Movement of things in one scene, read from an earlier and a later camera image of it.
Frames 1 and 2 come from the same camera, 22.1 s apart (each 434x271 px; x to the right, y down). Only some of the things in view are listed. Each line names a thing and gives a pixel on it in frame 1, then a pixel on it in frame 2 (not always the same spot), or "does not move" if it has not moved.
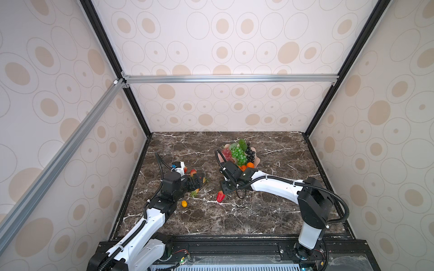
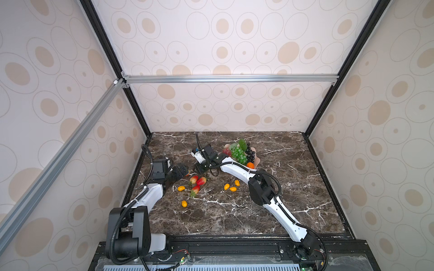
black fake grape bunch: [250, 153] does not move
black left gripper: [198, 183] -> [178, 174]
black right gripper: [224, 188] -> [198, 169]
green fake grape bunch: [239, 152] does not move
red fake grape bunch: [227, 153] does not move
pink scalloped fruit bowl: [256, 160] does not move
